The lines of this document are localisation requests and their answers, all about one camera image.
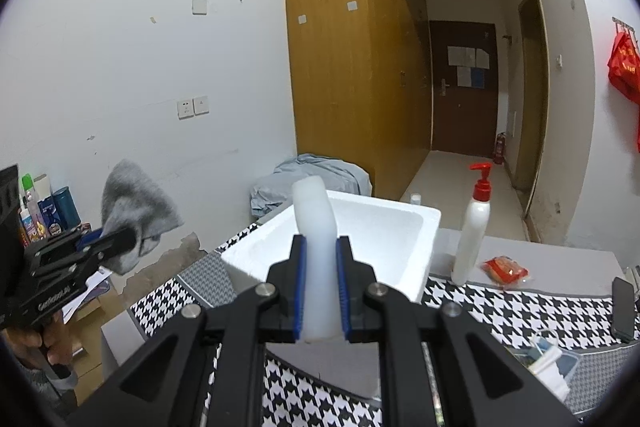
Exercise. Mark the white foam box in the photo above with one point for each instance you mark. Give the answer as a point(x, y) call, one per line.
point(380, 232)

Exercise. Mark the colourful printed bottle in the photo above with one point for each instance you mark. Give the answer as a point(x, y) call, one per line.
point(32, 229)

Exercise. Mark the red fire extinguisher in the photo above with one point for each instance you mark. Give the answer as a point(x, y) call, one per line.
point(500, 149)

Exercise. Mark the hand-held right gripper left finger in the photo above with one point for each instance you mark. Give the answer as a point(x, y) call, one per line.
point(299, 292)

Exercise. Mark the green cap bottle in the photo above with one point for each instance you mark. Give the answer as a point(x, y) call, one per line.
point(29, 192)

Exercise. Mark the black smartphone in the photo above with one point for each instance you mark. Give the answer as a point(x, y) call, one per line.
point(623, 309)

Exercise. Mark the person's left hand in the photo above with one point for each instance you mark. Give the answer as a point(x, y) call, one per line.
point(27, 339)

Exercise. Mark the brown cardboard box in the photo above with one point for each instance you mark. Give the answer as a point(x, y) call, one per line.
point(95, 327)

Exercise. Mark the houndstooth tablecloth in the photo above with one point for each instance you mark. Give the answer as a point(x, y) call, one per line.
point(500, 312)

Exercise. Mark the wooden side door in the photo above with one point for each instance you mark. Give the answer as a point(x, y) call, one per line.
point(532, 97)

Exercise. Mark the red plastic bag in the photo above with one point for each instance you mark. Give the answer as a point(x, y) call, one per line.
point(625, 57)
point(631, 92)

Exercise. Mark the blue paper notice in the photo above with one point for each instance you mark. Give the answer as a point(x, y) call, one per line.
point(479, 76)

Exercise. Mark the blue grey cloth pile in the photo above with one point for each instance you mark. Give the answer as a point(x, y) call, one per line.
point(310, 177)

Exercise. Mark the white wall switch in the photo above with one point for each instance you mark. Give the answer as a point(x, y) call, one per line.
point(199, 7)

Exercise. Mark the grey knit cloth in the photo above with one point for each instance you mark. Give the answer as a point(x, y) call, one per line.
point(135, 197)

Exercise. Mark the white red pump lotion bottle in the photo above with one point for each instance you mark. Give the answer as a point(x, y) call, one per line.
point(472, 237)

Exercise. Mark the dark brown door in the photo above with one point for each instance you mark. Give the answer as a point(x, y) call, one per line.
point(462, 117)

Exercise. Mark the person's left forearm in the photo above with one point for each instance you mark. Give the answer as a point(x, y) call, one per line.
point(55, 379)

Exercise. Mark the white wall socket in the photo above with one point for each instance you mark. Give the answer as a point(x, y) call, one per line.
point(185, 109)
point(201, 106)

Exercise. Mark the metal wall hook rack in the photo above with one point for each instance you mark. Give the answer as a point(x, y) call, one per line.
point(624, 24)

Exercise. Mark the white paper notice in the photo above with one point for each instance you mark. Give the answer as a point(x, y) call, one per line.
point(482, 58)
point(465, 77)
point(461, 56)

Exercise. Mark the dark teal can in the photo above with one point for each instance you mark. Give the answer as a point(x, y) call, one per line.
point(66, 207)

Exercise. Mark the white translucent bottle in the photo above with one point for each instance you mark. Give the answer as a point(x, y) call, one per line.
point(316, 257)

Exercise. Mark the wooden wardrobe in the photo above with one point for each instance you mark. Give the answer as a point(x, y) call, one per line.
point(340, 82)

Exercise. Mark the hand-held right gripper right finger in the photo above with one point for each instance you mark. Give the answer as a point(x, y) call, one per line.
point(344, 292)

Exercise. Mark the blue carton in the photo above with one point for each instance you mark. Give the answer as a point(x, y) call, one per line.
point(50, 214)

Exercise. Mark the blue face mask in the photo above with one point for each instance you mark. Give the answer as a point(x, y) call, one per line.
point(547, 362)

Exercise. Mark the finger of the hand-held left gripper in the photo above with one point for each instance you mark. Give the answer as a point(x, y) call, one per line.
point(117, 243)
point(90, 237)

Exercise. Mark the red snack packet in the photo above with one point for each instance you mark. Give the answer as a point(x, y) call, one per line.
point(505, 271)

